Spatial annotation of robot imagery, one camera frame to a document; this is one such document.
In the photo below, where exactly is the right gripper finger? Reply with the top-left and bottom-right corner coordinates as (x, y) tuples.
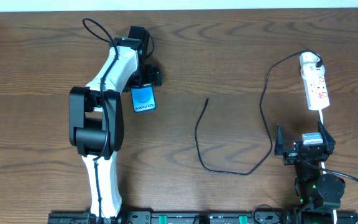
(318, 120), (336, 154)
(274, 125), (285, 156)

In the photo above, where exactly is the blue Galaxy smartphone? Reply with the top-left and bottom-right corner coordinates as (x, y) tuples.
(131, 86), (157, 113)

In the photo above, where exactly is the black charger cable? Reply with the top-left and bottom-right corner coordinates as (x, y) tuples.
(194, 49), (324, 176)

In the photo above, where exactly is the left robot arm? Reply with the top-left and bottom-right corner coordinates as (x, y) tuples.
(69, 26), (162, 222)

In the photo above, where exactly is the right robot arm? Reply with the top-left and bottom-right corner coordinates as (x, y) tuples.
(274, 121), (346, 223)

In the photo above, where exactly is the white charger adapter plug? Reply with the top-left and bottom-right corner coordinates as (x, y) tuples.
(300, 63), (325, 80)

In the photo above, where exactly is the white power strip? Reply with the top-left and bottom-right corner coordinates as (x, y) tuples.
(299, 52), (330, 111)

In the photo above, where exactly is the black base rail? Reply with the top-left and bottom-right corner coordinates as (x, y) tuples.
(47, 211), (358, 224)

